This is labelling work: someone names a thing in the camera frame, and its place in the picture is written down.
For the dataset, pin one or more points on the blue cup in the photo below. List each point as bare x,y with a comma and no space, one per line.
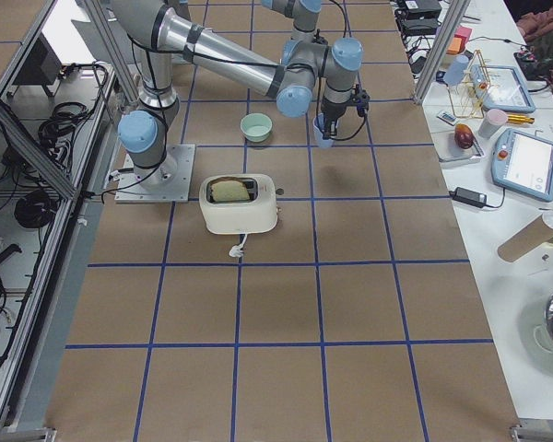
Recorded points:
318,132

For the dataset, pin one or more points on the teach pendant tablet far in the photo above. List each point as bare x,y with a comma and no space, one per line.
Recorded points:
502,88

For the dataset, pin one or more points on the black power adapter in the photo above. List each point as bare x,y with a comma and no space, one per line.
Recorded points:
469,197

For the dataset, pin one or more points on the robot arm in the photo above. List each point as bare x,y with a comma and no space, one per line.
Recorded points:
303,13
305,63

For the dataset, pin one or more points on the cream white toaster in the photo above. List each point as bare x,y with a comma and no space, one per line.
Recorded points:
258,215

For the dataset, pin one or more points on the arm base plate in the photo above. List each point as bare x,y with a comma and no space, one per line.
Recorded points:
170,183

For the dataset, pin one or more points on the teach pendant tablet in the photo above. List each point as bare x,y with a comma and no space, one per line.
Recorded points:
502,88
523,163

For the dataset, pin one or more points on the pale pink cup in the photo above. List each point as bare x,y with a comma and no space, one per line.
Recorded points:
493,120

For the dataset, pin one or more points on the teach pendant tablet near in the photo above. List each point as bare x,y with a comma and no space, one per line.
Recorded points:
523,163

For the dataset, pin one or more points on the red apple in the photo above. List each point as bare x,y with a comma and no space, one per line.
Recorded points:
463,136

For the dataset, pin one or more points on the cardboard tube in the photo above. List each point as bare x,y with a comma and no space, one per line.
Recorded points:
537,232

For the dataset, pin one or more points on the gold wire rack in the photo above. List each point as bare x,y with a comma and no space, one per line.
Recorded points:
467,97

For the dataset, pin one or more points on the bread slice in toaster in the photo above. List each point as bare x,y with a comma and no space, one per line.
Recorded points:
229,191

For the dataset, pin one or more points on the toaster power plug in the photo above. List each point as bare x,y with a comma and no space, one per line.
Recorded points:
237,251

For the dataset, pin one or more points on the mint green bowl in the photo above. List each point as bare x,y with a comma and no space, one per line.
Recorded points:
256,127

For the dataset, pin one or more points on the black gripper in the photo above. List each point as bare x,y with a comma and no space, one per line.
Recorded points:
334,111

